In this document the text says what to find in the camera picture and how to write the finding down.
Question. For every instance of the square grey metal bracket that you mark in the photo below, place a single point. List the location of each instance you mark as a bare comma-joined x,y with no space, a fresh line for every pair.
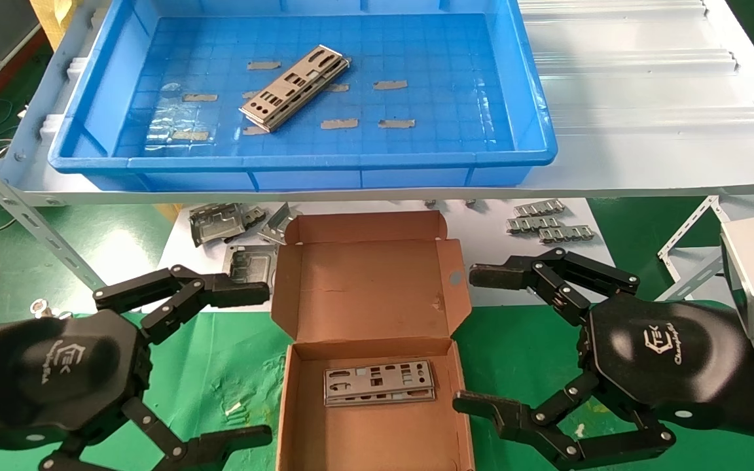
249,258

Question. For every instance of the small grey metal bracket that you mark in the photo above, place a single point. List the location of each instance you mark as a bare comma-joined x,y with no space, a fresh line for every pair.
256,214

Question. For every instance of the brown tape strip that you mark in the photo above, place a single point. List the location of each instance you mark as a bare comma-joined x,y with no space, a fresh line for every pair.
340,87
250,94
199,97
190,135
340,123
396,123
391,85
254,131
264,65

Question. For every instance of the angled grey metal bracket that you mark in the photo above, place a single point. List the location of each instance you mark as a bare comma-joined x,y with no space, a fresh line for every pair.
277,224

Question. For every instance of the grey slotted angle shelf post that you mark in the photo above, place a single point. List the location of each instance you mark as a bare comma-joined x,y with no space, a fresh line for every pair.
23,212

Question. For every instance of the bent grey sheet metal bracket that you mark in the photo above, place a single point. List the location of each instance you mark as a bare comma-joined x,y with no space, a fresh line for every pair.
216,222

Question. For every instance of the white metal frame rack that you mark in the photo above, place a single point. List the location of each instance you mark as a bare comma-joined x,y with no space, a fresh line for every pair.
688,239

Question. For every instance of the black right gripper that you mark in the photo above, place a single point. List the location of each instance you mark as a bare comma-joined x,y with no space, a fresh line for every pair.
665,360

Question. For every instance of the blue plastic tray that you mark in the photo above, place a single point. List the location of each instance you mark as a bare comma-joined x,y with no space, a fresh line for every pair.
416,52

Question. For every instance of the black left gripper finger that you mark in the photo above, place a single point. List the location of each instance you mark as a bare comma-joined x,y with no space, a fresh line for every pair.
233,292

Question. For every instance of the brown cardboard box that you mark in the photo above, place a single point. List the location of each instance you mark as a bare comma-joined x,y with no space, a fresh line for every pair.
364,288

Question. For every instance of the perforated grey metal strip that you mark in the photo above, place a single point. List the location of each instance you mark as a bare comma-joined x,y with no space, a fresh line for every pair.
538,208
534,224
567,233

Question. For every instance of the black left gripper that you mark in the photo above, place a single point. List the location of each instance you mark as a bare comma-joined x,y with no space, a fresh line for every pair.
56,373

